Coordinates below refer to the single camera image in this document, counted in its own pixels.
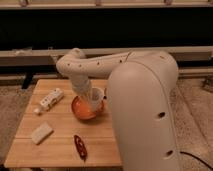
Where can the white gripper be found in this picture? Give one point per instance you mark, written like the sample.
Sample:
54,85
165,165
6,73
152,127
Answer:
81,85

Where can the white ceramic cup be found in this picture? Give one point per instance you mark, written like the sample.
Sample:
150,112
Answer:
96,97

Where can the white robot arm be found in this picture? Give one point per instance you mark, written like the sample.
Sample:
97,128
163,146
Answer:
138,96

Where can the orange ceramic bowl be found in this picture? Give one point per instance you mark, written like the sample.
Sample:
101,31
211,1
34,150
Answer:
82,110

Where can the white plastic bottle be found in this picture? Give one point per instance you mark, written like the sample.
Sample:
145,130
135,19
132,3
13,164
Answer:
49,101

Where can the wooden table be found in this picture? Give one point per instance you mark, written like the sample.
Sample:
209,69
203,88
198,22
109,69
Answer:
59,149

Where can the white sponge block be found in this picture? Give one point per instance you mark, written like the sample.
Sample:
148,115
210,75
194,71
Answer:
41,132

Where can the dark red snack packet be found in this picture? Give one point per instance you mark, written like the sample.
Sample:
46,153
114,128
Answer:
80,146

